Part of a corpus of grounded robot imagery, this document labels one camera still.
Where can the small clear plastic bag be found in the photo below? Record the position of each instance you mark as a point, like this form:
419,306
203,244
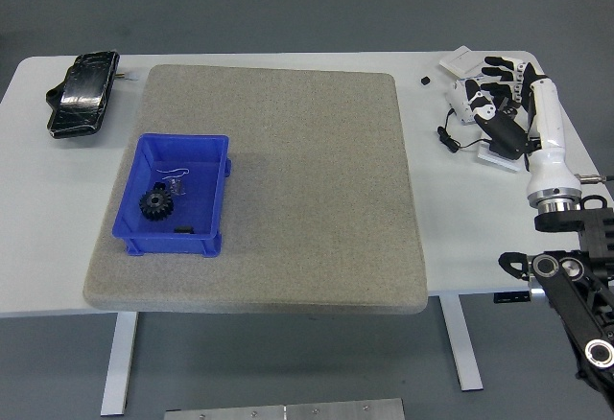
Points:
178,186

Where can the small black gear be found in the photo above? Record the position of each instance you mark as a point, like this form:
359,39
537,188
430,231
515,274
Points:
182,229

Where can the grey-brown foam mat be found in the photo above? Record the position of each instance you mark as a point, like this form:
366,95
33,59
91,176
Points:
297,151

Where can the black wrapped device case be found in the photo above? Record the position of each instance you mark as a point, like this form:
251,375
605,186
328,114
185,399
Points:
81,99

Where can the white wall switch panel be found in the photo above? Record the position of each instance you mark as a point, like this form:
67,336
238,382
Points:
455,60

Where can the grey metal plate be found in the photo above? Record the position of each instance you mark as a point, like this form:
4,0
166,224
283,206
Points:
285,410

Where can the blue plastic box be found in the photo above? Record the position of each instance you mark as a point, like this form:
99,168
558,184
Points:
163,243

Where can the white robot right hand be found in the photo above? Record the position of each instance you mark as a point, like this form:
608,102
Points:
547,123

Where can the large black bevel gear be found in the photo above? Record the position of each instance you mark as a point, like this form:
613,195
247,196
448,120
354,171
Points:
154,204

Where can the black table control panel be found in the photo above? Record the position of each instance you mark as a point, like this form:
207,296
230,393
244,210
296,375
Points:
512,297

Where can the white circuit breaker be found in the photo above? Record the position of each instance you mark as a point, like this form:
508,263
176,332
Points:
458,103

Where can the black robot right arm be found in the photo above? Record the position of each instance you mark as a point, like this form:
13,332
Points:
571,290

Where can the white table leg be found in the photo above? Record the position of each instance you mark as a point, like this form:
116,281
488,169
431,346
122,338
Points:
463,348
117,362

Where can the small black cube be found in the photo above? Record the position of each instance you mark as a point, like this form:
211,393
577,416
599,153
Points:
425,80

